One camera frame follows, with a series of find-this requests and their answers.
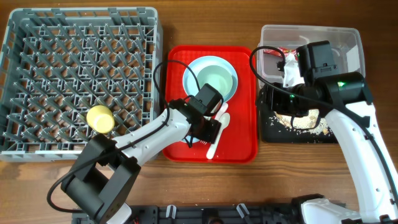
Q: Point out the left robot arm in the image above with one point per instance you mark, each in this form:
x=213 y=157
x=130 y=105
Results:
x=105 y=171

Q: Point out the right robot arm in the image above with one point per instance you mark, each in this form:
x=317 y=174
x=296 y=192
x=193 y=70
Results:
x=346 y=103

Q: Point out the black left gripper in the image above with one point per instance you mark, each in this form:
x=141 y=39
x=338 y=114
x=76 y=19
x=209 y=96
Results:
x=211 y=136

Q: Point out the red snack wrapper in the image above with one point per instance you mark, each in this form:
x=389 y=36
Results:
x=277 y=53

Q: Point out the white plastic fork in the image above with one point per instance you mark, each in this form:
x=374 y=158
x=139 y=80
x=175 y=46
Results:
x=217 y=117

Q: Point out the grey dishwasher rack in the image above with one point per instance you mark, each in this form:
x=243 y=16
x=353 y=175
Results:
x=57 y=63

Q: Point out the clear plastic bin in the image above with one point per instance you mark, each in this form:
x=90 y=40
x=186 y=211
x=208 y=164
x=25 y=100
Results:
x=345 y=43

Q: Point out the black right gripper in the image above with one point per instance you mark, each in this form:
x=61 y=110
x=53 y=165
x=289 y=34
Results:
x=272 y=93

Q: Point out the light blue plate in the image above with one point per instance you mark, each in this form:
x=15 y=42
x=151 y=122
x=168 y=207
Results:
x=189 y=82

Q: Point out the yellow plastic cup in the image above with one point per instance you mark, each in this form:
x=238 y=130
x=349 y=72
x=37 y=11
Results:
x=100 y=118

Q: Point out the red plastic tray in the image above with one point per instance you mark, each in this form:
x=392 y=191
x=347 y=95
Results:
x=239 y=141

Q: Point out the green bowl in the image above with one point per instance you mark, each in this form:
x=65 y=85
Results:
x=218 y=77

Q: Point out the light blue small bowl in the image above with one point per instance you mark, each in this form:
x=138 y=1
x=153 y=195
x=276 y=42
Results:
x=189 y=139

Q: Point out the white rice pile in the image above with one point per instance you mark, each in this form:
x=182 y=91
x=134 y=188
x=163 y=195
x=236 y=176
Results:
x=310 y=124

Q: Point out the black waste tray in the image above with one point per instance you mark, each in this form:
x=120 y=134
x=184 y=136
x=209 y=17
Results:
x=278 y=135

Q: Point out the white plastic spoon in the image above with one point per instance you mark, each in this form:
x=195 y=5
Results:
x=224 y=120

